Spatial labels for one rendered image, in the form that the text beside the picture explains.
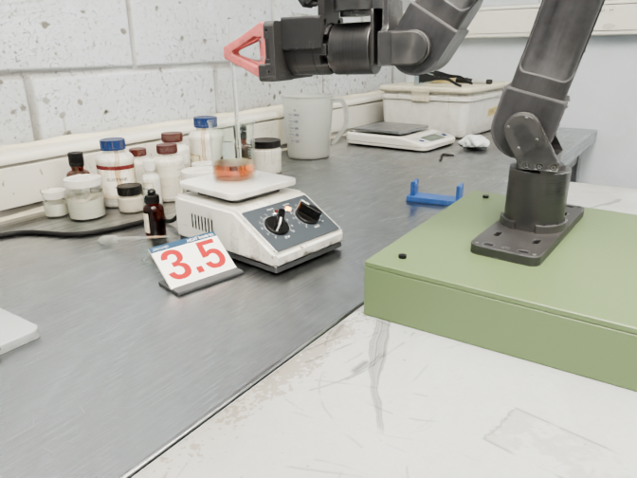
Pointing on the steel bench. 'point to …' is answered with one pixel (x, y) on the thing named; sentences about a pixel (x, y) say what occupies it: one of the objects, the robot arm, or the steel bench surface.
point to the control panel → (298, 234)
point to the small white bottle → (151, 178)
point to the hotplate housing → (207, 221)
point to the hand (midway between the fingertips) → (231, 52)
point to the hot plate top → (265, 181)
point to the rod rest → (432, 195)
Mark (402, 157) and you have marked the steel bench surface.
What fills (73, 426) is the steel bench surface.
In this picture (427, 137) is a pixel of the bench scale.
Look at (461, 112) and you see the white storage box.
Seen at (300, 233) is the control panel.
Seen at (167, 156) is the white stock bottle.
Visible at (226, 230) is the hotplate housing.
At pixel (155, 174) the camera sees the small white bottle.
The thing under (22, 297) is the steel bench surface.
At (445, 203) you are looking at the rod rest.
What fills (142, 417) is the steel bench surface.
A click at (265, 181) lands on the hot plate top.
